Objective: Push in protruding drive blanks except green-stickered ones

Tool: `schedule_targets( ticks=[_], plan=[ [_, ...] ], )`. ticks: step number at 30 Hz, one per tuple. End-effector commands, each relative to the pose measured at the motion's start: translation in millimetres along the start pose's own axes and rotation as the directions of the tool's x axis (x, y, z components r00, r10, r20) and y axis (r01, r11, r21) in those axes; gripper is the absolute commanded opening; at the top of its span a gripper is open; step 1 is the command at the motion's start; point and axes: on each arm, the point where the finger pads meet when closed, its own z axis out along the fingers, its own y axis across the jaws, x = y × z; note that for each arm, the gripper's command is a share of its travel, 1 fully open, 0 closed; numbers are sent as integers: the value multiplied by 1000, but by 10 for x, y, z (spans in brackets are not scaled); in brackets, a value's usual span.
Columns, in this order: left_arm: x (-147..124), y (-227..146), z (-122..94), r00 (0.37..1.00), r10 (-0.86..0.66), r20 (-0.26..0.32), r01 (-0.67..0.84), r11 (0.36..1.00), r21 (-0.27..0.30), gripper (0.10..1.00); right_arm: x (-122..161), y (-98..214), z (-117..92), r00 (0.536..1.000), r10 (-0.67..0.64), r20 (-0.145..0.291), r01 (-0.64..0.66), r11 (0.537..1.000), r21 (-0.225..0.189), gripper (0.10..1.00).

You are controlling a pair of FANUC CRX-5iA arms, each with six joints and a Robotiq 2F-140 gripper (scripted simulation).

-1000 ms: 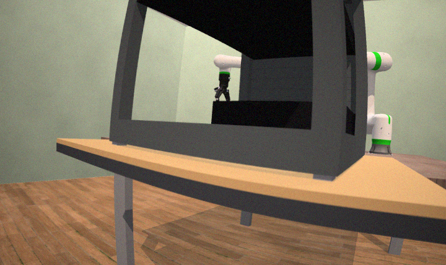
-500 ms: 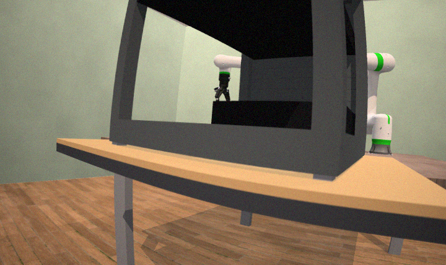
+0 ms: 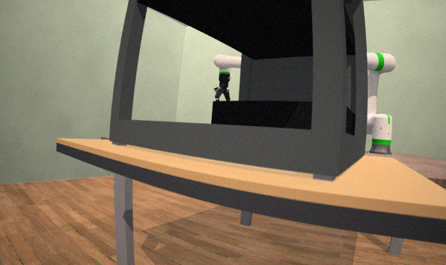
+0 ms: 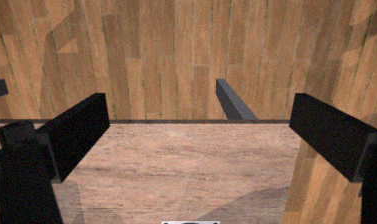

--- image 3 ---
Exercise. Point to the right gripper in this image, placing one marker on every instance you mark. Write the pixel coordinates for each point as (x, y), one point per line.
(223, 84)

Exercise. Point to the dark grey rack frame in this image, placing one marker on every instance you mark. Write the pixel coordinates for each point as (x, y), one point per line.
(281, 63)

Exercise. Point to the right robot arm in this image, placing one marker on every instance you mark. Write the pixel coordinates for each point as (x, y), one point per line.
(225, 63)

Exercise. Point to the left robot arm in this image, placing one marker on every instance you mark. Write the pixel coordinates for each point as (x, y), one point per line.
(380, 126)

